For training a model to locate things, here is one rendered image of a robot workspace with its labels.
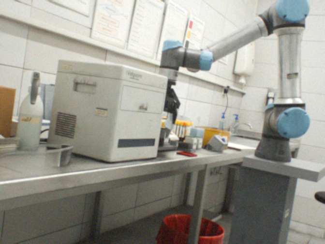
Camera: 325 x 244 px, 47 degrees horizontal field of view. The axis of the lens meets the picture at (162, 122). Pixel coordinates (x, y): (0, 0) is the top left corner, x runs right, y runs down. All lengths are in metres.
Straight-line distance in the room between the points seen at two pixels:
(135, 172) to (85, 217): 1.03
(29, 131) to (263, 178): 0.91
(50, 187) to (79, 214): 1.22
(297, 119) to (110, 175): 0.73
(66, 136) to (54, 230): 0.86
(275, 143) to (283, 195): 0.21
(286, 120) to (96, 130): 0.69
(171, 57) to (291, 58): 0.44
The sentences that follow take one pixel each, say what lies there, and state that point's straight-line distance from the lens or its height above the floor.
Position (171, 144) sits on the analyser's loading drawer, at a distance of 1.51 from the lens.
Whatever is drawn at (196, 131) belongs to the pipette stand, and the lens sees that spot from 1.89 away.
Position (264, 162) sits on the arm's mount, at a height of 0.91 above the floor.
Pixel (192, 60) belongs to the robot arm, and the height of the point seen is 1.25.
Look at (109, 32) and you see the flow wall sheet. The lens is 2.06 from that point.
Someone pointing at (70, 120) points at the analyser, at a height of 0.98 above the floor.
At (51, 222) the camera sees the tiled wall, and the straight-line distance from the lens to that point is 1.98.
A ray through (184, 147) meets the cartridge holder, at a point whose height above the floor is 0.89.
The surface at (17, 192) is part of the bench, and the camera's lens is 0.85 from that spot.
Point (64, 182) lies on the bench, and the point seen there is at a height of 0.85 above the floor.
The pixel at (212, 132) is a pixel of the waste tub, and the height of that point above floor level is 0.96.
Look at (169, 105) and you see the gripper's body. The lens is 1.40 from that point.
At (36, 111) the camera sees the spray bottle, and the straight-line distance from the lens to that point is 1.17.
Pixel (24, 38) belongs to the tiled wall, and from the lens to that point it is 1.68.
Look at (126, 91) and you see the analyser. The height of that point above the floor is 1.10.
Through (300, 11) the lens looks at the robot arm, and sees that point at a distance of 1.47.
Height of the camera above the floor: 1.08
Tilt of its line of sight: 3 degrees down
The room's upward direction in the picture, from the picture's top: 9 degrees clockwise
